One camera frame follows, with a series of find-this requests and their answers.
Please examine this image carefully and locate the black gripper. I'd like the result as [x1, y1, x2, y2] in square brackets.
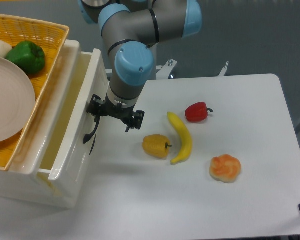
[86, 94, 145, 133]

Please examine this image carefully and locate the white drawer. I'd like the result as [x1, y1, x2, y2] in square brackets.
[36, 49, 109, 209]

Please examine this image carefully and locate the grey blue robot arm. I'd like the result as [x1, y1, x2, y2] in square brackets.
[78, 0, 203, 130]

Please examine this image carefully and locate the white drawer cabinet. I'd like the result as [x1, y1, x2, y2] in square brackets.
[0, 39, 91, 210]

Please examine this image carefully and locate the yellow bell pepper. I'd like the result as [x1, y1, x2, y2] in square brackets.
[142, 134, 173, 159]

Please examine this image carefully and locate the yellow banana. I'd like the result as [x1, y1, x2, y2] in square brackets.
[167, 112, 193, 165]

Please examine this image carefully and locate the red bell pepper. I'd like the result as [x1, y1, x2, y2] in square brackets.
[184, 102, 214, 123]

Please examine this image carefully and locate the yellow woven basket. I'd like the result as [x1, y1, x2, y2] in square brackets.
[0, 13, 71, 172]

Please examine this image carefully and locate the green bell pepper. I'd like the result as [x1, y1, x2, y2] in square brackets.
[5, 40, 46, 75]

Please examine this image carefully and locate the pink plate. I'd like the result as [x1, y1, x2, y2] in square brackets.
[0, 58, 36, 142]

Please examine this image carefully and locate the orange bread roll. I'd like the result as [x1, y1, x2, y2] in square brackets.
[209, 154, 242, 184]

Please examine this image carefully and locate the black lower drawer handle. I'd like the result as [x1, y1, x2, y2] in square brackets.
[89, 135, 96, 156]

